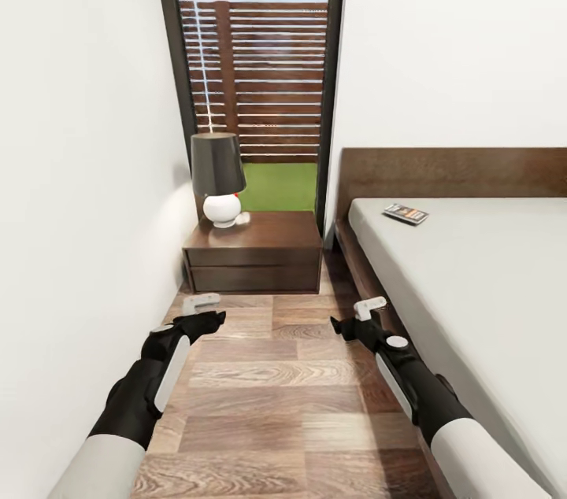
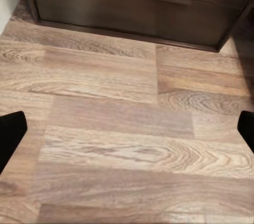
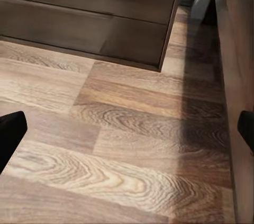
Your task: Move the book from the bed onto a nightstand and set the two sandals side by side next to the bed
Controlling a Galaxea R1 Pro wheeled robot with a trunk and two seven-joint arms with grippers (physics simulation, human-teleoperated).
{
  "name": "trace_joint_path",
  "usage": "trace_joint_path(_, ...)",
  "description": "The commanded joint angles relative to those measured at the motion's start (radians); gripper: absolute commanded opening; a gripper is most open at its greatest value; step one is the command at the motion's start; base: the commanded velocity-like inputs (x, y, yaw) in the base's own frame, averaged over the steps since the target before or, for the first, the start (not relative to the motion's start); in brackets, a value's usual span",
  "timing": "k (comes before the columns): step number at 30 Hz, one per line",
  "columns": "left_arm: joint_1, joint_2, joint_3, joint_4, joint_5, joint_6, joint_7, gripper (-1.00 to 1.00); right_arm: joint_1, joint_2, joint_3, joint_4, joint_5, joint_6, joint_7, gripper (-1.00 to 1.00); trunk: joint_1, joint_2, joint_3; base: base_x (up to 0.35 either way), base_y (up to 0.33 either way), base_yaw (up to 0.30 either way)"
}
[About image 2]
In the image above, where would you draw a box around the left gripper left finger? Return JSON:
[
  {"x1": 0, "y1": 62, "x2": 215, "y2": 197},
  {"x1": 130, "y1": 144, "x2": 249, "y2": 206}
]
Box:
[{"x1": 0, "y1": 111, "x2": 28, "y2": 174}]

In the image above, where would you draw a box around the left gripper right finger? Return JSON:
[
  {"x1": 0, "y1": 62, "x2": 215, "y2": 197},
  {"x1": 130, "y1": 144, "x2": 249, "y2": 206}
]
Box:
[{"x1": 237, "y1": 110, "x2": 254, "y2": 153}]

